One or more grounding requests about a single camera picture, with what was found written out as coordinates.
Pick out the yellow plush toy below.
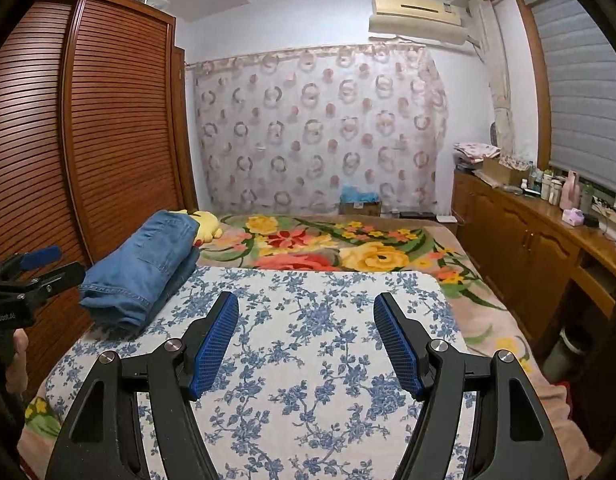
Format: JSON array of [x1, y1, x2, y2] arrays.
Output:
[[175, 208, 223, 247]]

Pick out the blue denim pants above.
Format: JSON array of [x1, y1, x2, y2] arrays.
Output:
[[79, 210, 203, 335]]

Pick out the light blue cloth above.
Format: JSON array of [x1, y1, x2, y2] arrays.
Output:
[[340, 185, 381, 205]]

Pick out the person's left hand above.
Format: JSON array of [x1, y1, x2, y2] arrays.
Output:
[[4, 331, 32, 397]]

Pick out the long wooden cabinet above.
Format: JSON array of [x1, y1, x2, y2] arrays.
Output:
[[450, 167, 616, 356]]

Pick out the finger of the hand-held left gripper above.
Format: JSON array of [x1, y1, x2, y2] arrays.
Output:
[[0, 246, 63, 282], [2, 261, 87, 307]]

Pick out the beige floral blanket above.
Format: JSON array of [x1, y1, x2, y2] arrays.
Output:
[[25, 212, 604, 480]]

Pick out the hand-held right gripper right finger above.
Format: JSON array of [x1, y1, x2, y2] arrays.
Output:
[[373, 291, 569, 480]]

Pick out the folded patterned cloths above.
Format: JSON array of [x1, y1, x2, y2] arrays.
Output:
[[453, 141, 502, 166]]

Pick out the cream wall air conditioner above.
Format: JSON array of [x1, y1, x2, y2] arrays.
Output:
[[368, 0, 481, 46]]

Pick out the beige tied drape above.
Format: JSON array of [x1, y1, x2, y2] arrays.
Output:
[[468, 0, 519, 161]]

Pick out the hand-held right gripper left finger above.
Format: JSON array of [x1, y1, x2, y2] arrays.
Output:
[[45, 291, 240, 480]]

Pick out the white waste bin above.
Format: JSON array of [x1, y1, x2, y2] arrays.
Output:
[[543, 327, 589, 383]]

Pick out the grey striped window blind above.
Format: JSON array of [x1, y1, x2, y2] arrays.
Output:
[[528, 0, 616, 196]]

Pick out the pink bottle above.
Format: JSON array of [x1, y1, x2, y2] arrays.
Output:
[[560, 171, 579, 210]]

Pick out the white blue floral bed sheet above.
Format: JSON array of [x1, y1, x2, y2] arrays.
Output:
[[45, 265, 481, 480]]

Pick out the open cardboard box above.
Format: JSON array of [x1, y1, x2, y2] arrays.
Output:
[[480, 155, 532, 186]]

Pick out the sheer ring-patterned curtain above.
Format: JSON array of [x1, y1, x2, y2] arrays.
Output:
[[188, 42, 449, 216]]

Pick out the row of toiletry bottles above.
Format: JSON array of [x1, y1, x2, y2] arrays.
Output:
[[520, 167, 564, 206]]

